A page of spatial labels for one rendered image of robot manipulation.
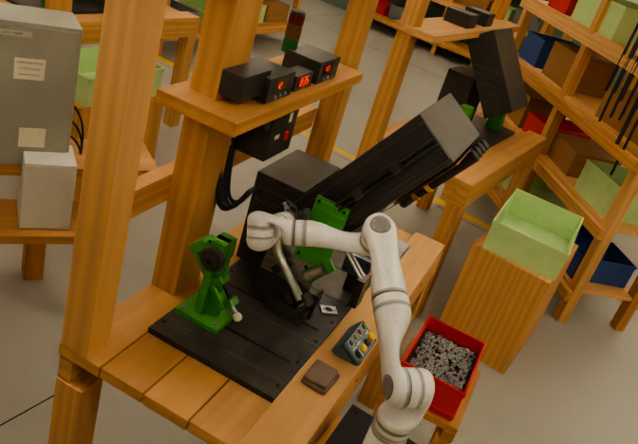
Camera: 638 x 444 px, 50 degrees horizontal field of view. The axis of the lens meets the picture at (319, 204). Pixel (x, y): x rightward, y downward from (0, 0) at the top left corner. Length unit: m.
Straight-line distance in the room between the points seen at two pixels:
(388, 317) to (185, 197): 0.72
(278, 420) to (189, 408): 0.23
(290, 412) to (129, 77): 0.94
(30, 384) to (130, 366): 1.24
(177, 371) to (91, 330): 0.25
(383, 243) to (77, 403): 0.94
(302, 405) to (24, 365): 1.60
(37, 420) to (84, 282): 1.26
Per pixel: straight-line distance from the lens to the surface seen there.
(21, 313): 3.46
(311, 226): 1.78
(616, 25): 4.96
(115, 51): 1.53
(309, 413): 1.88
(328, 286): 2.37
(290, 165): 2.33
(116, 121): 1.56
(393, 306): 1.65
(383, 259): 1.71
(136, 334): 2.02
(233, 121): 1.74
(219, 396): 1.88
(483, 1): 10.71
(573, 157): 4.99
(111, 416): 3.00
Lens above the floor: 2.17
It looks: 26 degrees down
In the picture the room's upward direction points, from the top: 17 degrees clockwise
